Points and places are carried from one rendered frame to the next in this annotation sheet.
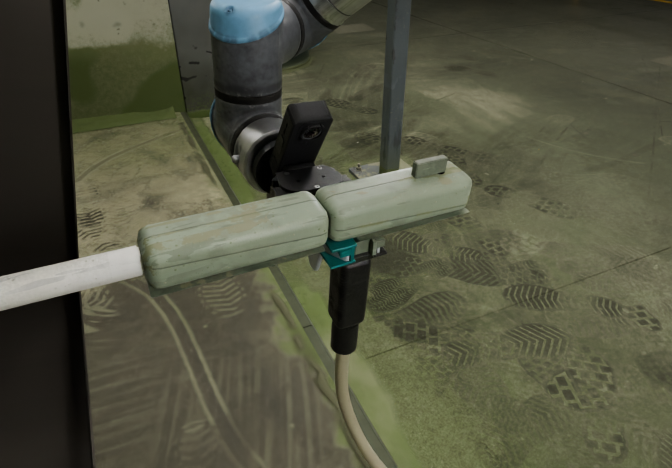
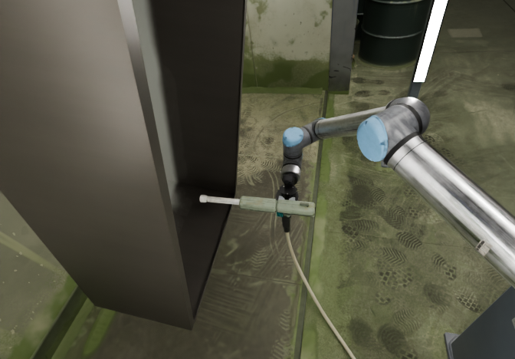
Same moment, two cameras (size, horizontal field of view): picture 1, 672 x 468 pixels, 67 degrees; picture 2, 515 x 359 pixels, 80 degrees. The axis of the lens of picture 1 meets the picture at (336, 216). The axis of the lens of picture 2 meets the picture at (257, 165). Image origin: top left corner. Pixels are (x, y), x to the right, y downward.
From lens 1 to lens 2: 0.93 m
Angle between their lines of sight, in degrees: 36
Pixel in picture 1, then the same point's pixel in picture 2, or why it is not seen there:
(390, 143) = not seen: hidden behind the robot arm
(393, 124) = not seen: hidden behind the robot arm
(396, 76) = not seen: hidden behind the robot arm
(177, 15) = (332, 50)
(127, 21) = (310, 51)
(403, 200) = (293, 209)
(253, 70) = (290, 152)
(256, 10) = (291, 140)
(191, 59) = (335, 69)
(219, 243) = (251, 205)
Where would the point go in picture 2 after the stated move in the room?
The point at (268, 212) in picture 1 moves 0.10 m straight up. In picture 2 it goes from (264, 202) to (260, 186)
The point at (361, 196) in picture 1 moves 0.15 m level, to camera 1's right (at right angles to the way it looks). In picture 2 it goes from (283, 205) to (317, 222)
